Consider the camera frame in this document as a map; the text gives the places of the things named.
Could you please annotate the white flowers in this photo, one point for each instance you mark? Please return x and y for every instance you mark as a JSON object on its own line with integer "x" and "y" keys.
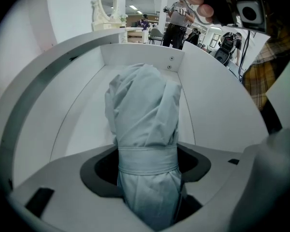
{"x": 123, "y": 18}

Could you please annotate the cream ornate vanity mirror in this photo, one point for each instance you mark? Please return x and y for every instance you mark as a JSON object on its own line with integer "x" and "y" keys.
{"x": 100, "y": 16}

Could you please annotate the person's plaid shirt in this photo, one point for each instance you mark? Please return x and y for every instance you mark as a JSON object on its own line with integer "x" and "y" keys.
{"x": 263, "y": 74}

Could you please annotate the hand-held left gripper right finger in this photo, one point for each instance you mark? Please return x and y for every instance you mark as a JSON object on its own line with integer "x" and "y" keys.
{"x": 207, "y": 178}

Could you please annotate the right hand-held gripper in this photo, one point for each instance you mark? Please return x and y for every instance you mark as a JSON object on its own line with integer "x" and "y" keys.
{"x": 222, "y": 6}

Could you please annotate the light blue umbrella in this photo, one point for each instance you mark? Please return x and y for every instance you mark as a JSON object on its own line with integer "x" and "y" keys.
{"x": 145, "y": 110}

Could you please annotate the grey green chair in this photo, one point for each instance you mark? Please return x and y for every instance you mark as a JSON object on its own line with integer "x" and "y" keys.
{"x": 156, "y": 34}

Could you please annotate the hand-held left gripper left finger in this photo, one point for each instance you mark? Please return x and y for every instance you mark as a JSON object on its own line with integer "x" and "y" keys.
{"x": 62, "y": 202}

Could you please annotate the grey camera box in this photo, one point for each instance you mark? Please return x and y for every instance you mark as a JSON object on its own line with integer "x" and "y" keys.
{"x": 251, "y": 12}

